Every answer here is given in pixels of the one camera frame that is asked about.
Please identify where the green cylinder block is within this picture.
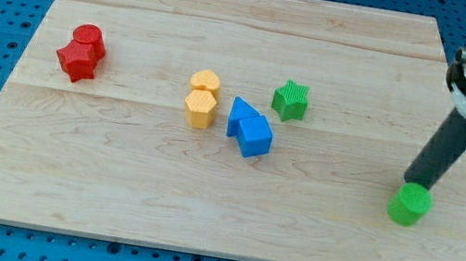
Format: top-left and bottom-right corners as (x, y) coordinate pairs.
(386, 182), (433, 227)

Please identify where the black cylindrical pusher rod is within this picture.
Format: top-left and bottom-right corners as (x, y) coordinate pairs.
(403, 107), (466, 190)

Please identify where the green star block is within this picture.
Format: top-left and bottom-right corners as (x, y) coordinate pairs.
(271, 80), (309, 122)

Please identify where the yellow heart block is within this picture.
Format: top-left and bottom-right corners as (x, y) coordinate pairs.
(189, 69), (220, 100)

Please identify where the blue triangle block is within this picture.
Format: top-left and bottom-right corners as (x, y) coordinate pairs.
(226, 96), (260, 137)

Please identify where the yellow hexagon block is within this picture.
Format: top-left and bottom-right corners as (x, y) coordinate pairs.
(184, 89), (218, 130)

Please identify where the red cylinder block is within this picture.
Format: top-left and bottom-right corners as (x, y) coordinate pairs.
(72, 23), (106, 60)

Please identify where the red star block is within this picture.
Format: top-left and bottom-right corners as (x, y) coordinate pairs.
(56, 40), (98, 82)

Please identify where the blue cube block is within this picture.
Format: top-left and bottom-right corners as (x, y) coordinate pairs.
(237, 116), (273, 158)

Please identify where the wooden board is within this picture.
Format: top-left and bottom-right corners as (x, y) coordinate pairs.
(0, 0), (466, 261)

